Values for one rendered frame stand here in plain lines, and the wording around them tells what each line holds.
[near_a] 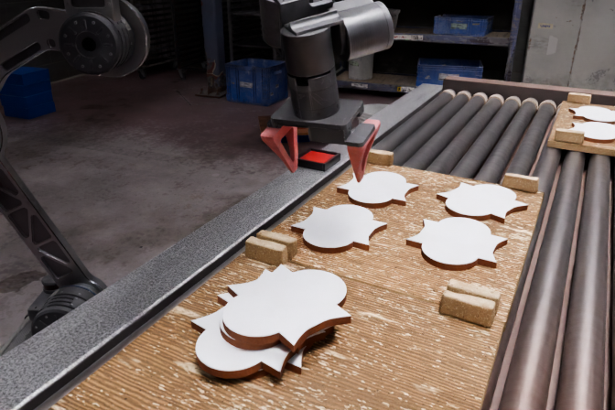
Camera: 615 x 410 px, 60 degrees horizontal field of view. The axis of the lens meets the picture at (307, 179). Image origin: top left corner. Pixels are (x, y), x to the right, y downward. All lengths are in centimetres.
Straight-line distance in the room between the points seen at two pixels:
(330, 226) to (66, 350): 38
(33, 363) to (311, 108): 41
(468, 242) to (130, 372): 47
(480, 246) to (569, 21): 467
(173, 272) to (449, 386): 40
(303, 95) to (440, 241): 30
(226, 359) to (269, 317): 6
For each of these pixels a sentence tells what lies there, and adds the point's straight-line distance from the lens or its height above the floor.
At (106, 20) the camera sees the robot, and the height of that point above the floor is 118.
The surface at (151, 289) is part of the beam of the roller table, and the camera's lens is 74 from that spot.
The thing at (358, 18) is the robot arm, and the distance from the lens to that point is 63.
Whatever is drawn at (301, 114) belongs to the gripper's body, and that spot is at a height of 114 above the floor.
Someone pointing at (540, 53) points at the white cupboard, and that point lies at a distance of 541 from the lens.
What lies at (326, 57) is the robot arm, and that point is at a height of 121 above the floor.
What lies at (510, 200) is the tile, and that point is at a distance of 93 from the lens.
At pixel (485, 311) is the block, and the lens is 63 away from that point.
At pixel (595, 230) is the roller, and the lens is 95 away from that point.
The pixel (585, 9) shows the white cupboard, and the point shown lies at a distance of 538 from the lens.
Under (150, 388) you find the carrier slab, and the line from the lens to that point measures 56.
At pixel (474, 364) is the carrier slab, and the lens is 59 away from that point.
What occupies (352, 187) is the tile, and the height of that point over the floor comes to 95.
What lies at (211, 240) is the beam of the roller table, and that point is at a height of 91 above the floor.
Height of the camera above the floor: 132
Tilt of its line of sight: 23 degrees down
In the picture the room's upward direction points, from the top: straight up
